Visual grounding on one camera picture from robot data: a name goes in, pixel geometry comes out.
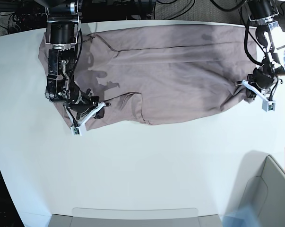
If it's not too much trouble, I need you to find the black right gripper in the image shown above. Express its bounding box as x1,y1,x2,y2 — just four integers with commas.
67,88,105,120

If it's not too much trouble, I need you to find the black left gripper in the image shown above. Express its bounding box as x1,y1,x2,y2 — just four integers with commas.
245,68,278,102

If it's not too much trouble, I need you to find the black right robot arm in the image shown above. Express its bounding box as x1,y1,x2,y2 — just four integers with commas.
38,0,100,121

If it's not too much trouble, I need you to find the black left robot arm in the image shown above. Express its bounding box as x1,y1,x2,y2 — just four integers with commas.
243,0,285,106

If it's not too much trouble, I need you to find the grey bin right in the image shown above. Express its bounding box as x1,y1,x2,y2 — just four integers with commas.
239,155,285,227

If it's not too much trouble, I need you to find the blue cloth in bin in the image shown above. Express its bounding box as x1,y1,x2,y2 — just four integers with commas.
222,206,261,227

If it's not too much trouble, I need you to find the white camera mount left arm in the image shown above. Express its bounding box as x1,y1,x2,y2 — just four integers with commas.
235,79,276,112

